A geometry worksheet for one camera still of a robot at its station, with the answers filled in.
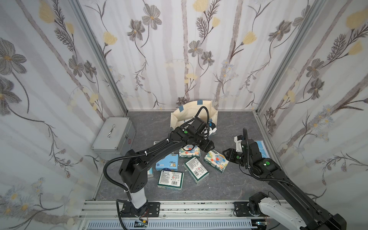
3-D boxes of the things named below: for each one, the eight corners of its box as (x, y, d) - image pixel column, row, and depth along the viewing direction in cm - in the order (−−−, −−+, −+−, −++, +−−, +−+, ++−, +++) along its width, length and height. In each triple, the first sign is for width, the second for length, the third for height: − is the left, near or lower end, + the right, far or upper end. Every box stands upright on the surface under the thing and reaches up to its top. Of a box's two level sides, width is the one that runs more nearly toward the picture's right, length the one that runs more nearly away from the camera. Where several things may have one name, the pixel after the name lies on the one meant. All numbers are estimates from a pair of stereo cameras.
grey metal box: (103, 160, 94) (89, 147, 80) (115, 131, 109) (105, 116, 95) (128, 160, 94) (118, 147, 80) (136, 132, 109) (129, 116, 96)
